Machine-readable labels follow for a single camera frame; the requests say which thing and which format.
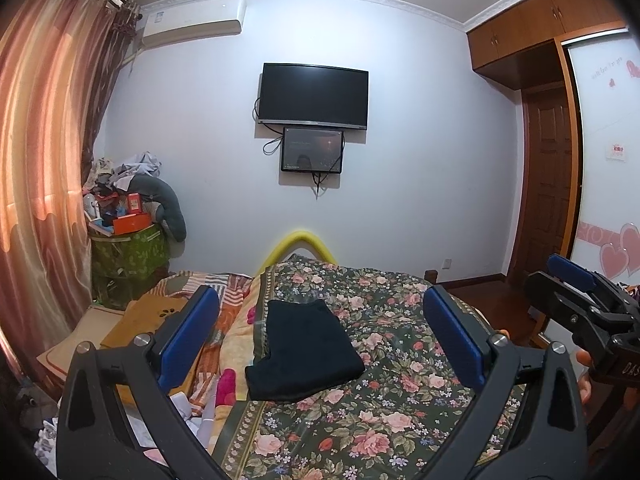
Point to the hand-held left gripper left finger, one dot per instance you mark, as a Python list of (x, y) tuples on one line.
[(185, 340)]

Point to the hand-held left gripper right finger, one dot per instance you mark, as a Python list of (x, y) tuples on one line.
[(457, 340)]

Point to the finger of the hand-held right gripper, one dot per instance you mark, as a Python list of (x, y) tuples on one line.
[(572, 269), (560, 300)]

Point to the dark pants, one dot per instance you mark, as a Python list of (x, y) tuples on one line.
[(300, 350)]

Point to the person's right hand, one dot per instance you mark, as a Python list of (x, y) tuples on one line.
[(584, 377)]

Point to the yellow floral quilt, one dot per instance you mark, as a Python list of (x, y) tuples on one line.
[(240, 340)]

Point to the striped patchwork quilt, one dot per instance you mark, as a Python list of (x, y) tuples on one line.
[(225, 285)]

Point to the white crumpled cloth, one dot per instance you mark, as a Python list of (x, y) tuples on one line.
[(197, 420)]

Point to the brown wooden door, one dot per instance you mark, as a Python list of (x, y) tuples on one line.
[(547, 185)]

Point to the white heart print wardrobe door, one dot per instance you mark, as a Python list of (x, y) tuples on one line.
[(605, 185)]

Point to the green storage box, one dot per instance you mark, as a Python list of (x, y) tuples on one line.
[(130, 260)]

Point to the floral blanket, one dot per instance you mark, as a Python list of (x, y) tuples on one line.
[(380, 410)]

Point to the beige mat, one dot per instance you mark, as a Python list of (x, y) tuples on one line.
[(80, 332)]

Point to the orange box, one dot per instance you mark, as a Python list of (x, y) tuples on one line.
[(132, 223)]

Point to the grey plush pillow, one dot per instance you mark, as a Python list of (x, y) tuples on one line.
[(170, 210)]

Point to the red box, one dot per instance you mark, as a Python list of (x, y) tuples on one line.
[(135, 204)]

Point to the pile of clothes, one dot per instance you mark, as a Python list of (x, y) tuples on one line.
[(135, 165)]

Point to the small black monitor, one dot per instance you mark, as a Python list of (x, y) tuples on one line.
[(312, 150)]

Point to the pink curtain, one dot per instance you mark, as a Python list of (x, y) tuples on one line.
[(40, 160)]

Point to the wooden overhead cabinet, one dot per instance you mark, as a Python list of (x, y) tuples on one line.
[(520, 35)]

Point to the large black television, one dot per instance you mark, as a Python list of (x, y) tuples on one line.
[(312, 92)]

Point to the brown patterned curtain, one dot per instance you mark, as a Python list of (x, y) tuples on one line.
[(117, 45)]

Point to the white air conditioner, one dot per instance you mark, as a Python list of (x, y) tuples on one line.
[(192, 22)]

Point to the wooden bed post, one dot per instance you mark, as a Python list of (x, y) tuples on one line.
[(433, 277)]

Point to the yellow foam bed rail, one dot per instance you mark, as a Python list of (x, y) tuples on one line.
[(295, 236)]

